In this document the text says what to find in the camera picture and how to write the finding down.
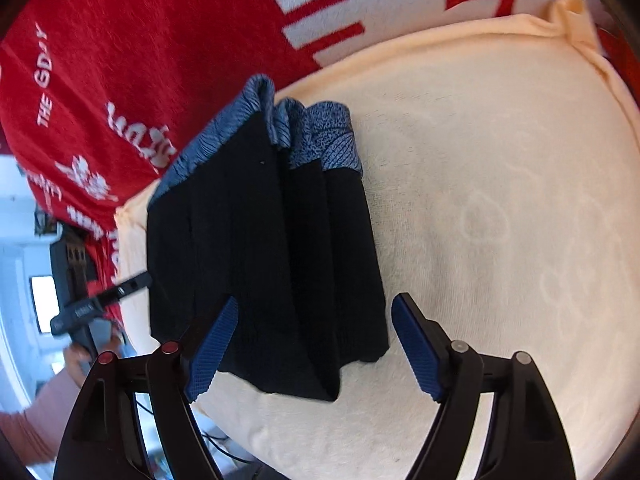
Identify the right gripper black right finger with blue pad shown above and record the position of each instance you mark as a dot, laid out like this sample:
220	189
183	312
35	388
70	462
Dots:
525	438

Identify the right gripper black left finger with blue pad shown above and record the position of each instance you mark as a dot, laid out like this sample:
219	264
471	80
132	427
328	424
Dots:
103	438

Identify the black pants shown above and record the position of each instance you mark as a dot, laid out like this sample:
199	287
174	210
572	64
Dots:
260	231

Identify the person's left hand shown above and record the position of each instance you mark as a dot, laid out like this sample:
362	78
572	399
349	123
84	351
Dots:
76	358

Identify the red blanket, white characters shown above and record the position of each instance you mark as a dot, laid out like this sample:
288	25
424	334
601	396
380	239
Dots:
99	96

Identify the cream seat cushion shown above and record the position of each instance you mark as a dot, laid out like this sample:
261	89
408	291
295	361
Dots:
501	166

